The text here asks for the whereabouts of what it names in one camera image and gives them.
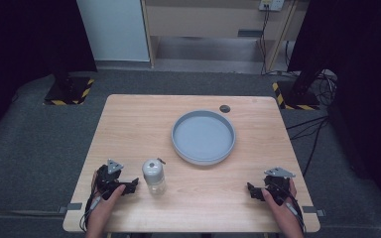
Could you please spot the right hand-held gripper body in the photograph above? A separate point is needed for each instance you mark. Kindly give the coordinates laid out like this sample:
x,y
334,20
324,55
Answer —
x,y
276,185

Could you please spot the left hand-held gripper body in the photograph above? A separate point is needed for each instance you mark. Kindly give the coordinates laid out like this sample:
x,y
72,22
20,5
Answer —
x,y
107,180

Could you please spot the clear bottle with grey cap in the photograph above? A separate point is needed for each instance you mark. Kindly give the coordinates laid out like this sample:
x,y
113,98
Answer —
x,y
153,177

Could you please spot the grey round tray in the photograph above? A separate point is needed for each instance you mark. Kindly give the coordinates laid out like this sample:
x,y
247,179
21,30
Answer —
x,y
203,137

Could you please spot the person's left hand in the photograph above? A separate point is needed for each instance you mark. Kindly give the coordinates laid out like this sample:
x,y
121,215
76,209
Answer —
x,y
107,203

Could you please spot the person's right hand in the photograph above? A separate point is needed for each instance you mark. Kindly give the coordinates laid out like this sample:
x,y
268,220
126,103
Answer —
x,y
279,210

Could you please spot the small dark object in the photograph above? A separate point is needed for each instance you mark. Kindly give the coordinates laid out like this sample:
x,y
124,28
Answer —
x,y
161,161

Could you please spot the dark round table grommet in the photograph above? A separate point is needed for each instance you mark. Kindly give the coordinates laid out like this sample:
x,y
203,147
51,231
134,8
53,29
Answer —
x,y
225,108

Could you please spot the black stand with striped base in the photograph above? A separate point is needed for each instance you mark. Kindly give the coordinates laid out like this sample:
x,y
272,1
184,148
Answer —
x,y
299,95
67,91

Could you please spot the dark curtain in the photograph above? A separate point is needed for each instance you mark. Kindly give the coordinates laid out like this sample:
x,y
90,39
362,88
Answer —
x,y
20,39
360,66

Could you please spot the white panel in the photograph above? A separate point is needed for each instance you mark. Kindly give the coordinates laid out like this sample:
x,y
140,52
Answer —
x,y
114,29

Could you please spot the white power strip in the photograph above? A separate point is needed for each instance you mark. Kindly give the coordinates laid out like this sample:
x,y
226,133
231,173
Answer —
x,y
271,4

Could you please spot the grey table bracket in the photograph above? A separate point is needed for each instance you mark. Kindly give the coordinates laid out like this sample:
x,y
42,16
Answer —
x,y
71,207
312,210

